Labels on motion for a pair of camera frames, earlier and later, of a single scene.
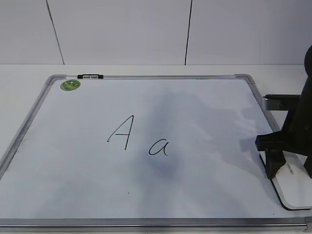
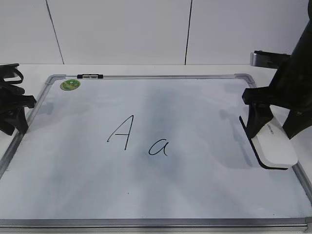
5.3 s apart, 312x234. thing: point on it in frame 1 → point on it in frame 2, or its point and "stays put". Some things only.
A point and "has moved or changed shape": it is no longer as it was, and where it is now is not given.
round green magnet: [70, 85] stays put
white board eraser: [293, 183] has moved or changed shape
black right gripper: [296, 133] → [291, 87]
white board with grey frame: [144, 153] stays put
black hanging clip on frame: [90, 76] stays put
